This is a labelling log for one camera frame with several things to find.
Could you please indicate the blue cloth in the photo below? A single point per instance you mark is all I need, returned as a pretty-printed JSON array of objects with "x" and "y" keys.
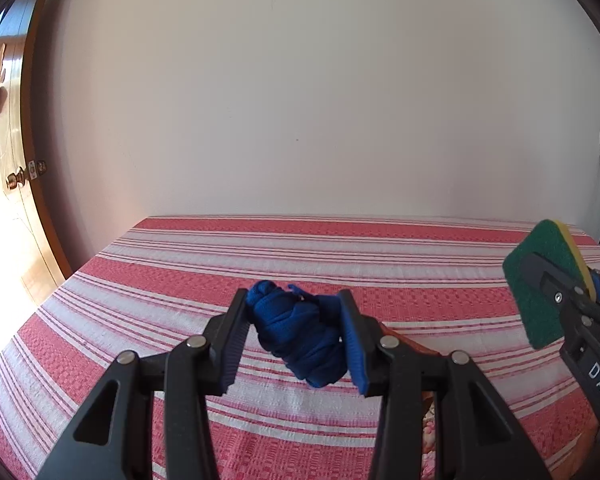
[{"x": 300, "y": 335}]

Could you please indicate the green yellow scouring sponge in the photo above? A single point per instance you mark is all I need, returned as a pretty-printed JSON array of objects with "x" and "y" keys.
[{"x": 537, "y": 322}]

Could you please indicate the brass door knob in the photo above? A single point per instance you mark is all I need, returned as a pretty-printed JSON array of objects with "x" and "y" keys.
[{"x": 16, "y": 180}]

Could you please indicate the wooden door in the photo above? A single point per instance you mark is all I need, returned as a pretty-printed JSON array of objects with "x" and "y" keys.
[{"x": 35, "y": 110}]

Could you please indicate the door latch plate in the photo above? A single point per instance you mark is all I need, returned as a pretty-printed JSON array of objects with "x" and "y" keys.
[{"x": 36, "y": 168}]

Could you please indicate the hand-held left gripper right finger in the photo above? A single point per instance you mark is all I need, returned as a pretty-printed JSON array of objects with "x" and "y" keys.
[{"x": 355, "y": 355}]

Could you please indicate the red striped cloth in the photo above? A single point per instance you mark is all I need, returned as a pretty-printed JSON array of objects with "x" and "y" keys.
[{"x": 330, "y": 245}]

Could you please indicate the pink floral item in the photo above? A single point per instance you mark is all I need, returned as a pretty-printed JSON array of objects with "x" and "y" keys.
[{"x": 430, "y": 430}]

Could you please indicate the brown red packet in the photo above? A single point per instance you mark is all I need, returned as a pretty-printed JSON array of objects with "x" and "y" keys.
[{"x": 415, "y": 347}]

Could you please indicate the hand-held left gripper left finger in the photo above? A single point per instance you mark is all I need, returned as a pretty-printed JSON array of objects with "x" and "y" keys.
[{"x": 232, "y": 355}]

